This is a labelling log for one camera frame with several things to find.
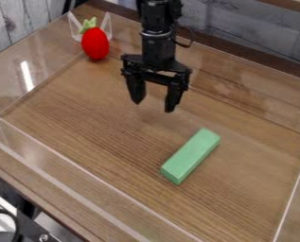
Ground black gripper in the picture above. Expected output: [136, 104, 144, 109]
[121, 54, 193, 112]

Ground red strawberry toy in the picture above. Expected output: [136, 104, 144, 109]
[80, 17, 109, 61]

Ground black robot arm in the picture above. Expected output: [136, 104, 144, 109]
[121, 0, 193, 112]

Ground green rectangular block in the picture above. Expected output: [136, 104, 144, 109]
[160, 129, 220, 185]

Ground clear acrylic tray walls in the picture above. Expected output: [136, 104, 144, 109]
[0, 15, 300, 242]

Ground black cable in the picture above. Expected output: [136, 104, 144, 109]
[0, 208, 21, 242]

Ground black metal bracket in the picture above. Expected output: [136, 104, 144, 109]
[15, 211, 61, 242]

